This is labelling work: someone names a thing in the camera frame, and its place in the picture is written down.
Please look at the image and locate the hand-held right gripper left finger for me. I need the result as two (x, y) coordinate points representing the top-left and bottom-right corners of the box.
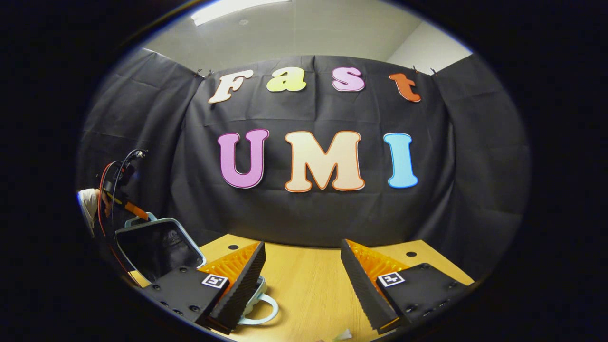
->
(140, 241), (267, 335)

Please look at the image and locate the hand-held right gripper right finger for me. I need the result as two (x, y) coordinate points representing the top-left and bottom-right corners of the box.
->
(340, 239), (475, 334)

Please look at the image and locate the ceiling light panel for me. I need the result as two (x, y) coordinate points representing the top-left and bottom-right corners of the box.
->
(190, 0), (293, 27)

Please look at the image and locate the black cable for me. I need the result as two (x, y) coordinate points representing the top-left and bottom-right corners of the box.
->
(111, 149), (148, 228)

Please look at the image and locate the light blue suitcase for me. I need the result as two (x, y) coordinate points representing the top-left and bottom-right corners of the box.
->
(114, 212), (281, 326)

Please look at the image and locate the black backdrop cloth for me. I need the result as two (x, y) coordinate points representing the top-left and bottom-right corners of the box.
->
(76, 47), (532, 281)

